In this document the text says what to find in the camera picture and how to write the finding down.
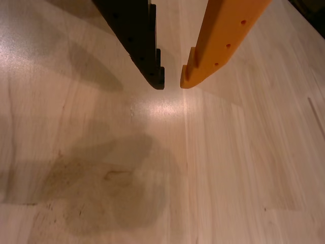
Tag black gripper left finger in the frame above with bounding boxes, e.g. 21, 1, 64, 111
91, 0, 166, 90

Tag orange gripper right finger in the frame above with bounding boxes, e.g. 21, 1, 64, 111
180, 0, 274, 89

